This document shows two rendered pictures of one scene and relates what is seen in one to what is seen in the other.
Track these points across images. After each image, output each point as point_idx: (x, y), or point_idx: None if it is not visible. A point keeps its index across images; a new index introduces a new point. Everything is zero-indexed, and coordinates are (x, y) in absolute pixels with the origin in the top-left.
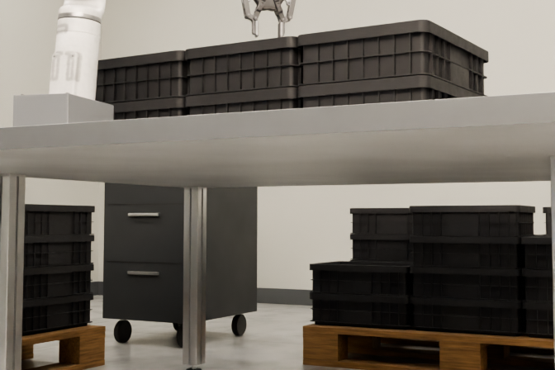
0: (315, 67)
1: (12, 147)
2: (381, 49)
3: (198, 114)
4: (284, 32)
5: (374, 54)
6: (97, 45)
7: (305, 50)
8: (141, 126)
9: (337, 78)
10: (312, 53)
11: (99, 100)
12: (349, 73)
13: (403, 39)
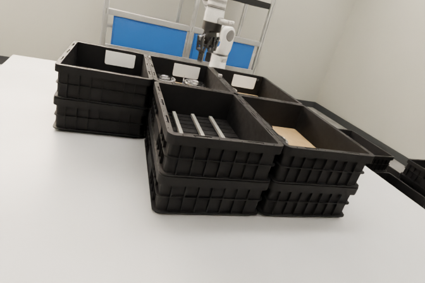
0: (134, 68)
1: None
2: (98, 57)
3: None
4: (197, 58)
5: (102, 59)
6: (211, 62)
7: (141, 61)
8: None
9: (121, 72)
10: (136, 62)
11: (253, 94)
12: (115, 69)
13: (87, 51)
